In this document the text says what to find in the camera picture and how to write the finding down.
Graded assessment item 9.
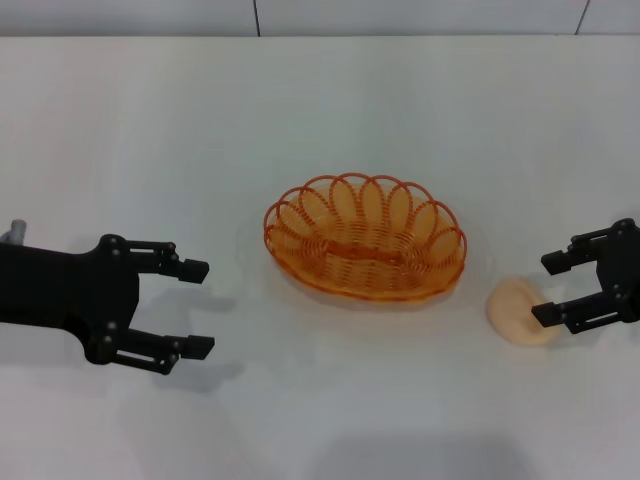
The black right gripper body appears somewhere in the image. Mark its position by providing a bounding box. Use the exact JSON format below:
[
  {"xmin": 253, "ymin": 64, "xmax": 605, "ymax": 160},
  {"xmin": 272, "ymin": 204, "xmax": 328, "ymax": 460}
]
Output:
[{"xmin": 594, "ymin": 217, "xmax": 640, "ymax": 326}]

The pale round bun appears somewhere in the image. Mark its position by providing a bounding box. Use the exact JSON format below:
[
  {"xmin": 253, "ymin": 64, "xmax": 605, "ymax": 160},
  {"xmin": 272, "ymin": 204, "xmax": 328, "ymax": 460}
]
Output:
[{"xmin": 486, "ymin": 276, "xmax": 558, "ymax": 347}]

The orange wire basket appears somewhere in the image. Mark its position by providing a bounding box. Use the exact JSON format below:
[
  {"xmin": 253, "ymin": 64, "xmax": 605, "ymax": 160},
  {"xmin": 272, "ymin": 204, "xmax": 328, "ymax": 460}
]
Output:
[{"xmin": 263, "ymin": 172, "xmax": 468, "ymax": 302}]

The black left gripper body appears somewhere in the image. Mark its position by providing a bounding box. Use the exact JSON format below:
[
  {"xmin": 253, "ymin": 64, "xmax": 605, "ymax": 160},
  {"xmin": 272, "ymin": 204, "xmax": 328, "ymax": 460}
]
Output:
[{"xmin": 0, "ymin": 233, "xmax": 144, "ymax": 369}]

